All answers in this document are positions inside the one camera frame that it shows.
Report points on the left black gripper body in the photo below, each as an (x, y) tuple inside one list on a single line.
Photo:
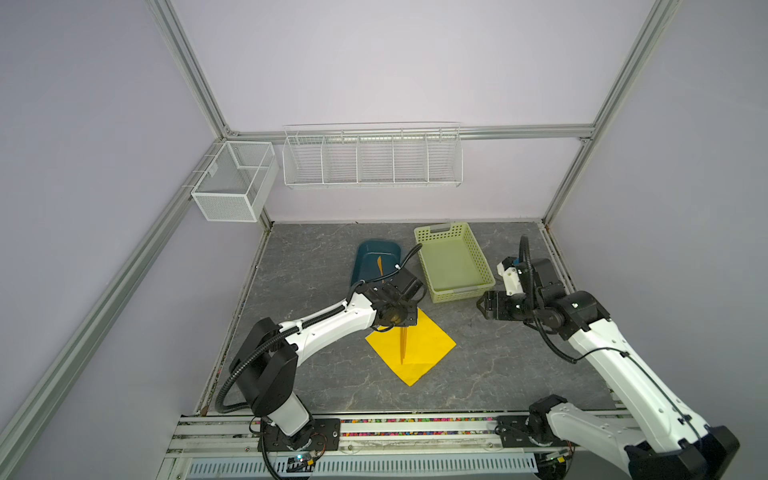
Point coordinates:
[(406, 316)]

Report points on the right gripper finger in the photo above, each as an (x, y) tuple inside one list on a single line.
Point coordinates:
[(487, 297), (487, 315)]

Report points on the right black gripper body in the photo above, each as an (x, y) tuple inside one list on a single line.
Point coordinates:
[(512, 308)]

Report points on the orange plastic spoon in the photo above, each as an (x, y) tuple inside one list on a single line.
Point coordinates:
[(399, 345)]

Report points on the orange plastic fork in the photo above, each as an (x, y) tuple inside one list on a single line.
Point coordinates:
[(403, 344)]

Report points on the yellow paper napkin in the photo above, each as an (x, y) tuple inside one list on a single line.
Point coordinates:
[(428, 344)]

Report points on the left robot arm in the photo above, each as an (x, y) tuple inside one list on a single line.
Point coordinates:
[(262, 374)]

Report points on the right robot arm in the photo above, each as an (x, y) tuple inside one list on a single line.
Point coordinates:
[(670, 441)]

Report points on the dark teal plastic tray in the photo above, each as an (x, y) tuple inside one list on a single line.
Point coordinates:
[(365, 266)]

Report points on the light green plastic basket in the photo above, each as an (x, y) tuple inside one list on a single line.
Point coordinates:
[(454, 266)]

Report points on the small white mesh basket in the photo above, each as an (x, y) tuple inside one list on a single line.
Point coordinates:
[(235, 185)]

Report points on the long white wire rack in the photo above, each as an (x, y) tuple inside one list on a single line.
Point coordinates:
[(389, 154)]

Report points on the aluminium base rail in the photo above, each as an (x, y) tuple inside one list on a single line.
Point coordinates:
[(428, 445)]

